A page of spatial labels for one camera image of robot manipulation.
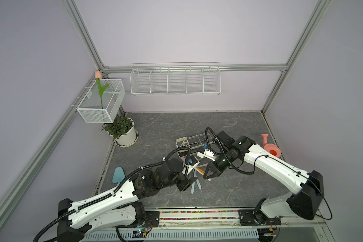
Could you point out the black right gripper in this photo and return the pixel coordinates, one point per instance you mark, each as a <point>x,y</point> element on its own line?
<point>209,175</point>

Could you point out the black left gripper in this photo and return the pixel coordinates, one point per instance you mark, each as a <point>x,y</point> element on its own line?
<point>186,183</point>

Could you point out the light blue toothbrush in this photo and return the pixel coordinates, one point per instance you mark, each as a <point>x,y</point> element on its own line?
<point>193,185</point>
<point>197,181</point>

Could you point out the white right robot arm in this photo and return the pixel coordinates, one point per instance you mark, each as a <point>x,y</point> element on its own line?
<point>306,189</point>

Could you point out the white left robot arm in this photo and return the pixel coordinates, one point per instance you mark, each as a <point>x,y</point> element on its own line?
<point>140,183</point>

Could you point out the yellow toothbrush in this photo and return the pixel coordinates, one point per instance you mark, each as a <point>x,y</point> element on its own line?
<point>200,171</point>

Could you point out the beige toothbrush holder tray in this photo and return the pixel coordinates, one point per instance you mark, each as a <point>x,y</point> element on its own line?
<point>193,142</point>

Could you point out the teal hand shovel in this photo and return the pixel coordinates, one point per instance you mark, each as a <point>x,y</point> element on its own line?
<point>118,175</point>

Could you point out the potted green plant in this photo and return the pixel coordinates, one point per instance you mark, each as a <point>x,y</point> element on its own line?
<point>123,131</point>

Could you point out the pink watering can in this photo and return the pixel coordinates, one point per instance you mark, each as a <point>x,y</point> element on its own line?
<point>270,148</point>

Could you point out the artificial pink tulip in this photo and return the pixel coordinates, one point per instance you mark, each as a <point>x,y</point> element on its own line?
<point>101,89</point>

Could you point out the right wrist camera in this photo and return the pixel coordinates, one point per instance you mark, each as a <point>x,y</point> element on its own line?
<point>205,152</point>

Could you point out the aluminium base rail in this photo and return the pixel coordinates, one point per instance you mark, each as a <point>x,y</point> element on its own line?
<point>175,224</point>

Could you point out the long white wire shelf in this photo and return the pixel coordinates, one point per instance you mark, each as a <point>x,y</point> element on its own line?
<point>176,79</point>

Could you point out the white wire basket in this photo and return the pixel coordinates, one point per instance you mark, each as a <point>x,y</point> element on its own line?
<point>89,108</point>

